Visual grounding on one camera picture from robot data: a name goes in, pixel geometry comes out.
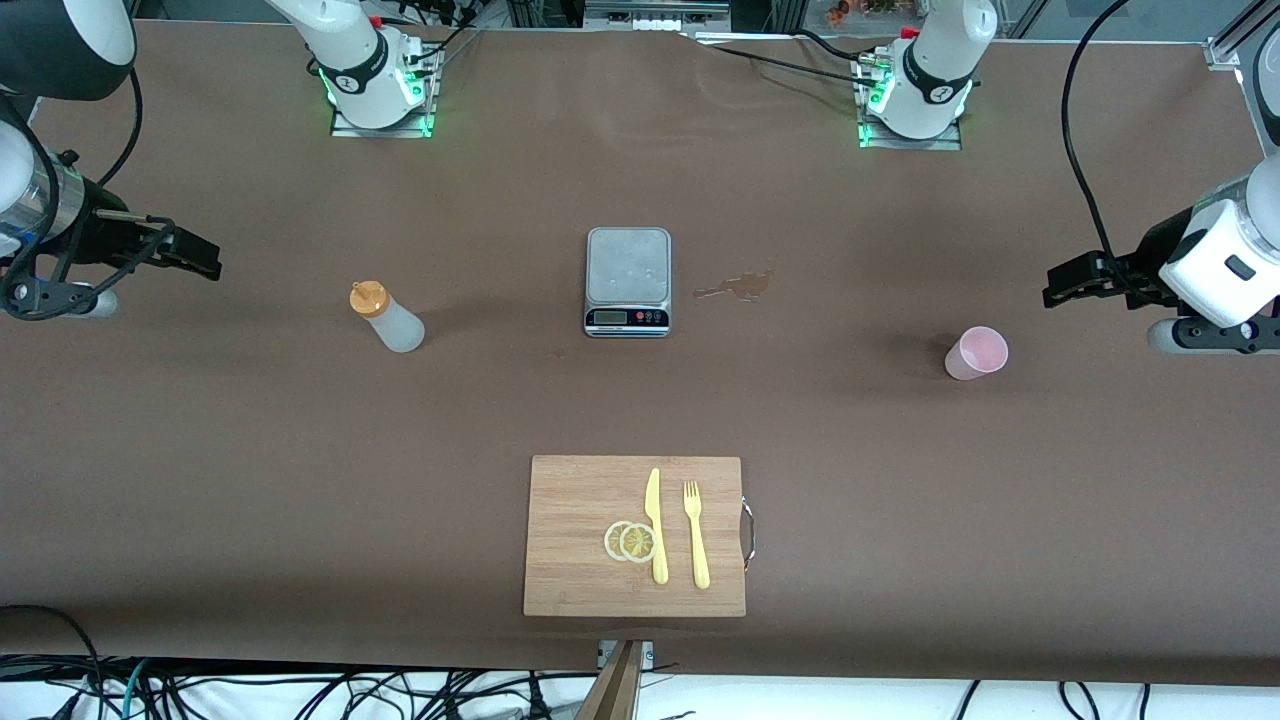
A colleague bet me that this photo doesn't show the wooden cutting board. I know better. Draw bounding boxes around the wooden cutting board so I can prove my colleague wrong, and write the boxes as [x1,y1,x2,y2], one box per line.
[523,455,756,618]

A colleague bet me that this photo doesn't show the yellow plastic knife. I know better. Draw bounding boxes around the yellow plastic knife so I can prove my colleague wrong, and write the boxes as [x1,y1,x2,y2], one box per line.
[644,468,669,586]

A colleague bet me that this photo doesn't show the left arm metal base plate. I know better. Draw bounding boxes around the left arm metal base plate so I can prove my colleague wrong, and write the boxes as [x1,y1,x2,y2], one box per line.
[857,60,964,151]

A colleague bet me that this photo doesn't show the clear sauce bottle orange cap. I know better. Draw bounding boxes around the clear sauce bottle orange cap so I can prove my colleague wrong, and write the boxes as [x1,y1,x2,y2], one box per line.
[349,281,426,354]

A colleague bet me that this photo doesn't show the aluminium frame rail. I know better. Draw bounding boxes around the aluminium frame rail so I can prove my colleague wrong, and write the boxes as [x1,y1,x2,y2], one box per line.
[1204,0,1280,71]

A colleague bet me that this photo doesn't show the pink plastic cup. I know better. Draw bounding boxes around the pink plastic cup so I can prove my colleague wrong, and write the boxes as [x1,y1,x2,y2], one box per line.
[944,326,1009,382]

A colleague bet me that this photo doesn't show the black looping floor cable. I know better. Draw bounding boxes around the black looping floor cable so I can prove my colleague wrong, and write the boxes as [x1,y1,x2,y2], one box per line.
[0,603,106,720]

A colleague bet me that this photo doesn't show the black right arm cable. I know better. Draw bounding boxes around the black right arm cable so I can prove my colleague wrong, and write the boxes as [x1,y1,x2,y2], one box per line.
[0,65,179,321]

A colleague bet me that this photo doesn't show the wooden post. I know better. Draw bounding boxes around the wooden post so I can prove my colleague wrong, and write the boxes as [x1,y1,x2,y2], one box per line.
[577,640,644,720]

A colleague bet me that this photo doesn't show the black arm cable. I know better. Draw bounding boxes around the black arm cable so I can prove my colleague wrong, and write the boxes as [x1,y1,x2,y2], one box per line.
[0,65,179,321]
[1061,0,1161,276]

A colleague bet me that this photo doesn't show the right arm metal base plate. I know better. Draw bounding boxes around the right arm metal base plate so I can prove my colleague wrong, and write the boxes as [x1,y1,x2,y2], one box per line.
[330,45,438,139]

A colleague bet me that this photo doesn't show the teal cable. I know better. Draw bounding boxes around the teal cable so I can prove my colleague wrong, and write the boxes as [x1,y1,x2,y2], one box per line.
[118,660,153,720]

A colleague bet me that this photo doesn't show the black cable across table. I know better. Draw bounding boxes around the black cable across table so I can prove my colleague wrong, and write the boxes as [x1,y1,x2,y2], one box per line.
[690,28,883,87]

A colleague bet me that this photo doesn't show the yellow plastic fork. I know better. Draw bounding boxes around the yellow plastic fork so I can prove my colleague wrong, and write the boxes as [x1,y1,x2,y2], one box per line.
[683,481,711,590]

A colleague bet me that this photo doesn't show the brown table cover sheet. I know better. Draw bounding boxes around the brown table cover sheet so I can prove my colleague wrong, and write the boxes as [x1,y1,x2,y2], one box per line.
[0,20,1280,687]

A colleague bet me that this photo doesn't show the silver digital kitchen scale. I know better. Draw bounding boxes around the silver digital kitchen scale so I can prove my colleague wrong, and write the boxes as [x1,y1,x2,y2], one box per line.
[583,227,672,339]

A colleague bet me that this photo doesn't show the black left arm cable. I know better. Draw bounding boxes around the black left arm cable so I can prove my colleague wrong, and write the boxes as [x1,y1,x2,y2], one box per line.
[1061,0,1161,276]

